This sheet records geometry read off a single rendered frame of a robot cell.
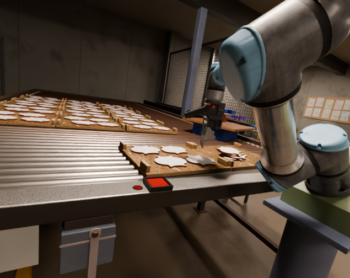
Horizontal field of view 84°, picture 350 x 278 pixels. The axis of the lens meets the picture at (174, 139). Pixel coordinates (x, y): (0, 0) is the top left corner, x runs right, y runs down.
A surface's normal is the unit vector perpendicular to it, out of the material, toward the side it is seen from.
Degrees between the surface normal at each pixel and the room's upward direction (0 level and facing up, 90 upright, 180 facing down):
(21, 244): 90
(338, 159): 107
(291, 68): 116
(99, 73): 90
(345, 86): 90
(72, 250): 90
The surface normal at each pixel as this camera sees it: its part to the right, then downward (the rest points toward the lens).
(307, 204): -0.86, -0.03
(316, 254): -0.32, 0.14
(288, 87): 0.32, 0.61
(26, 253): 0.45, 0.26
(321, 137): -0.39, -0.76
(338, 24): 0.21, 0.44
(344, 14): 0.25, 0.21
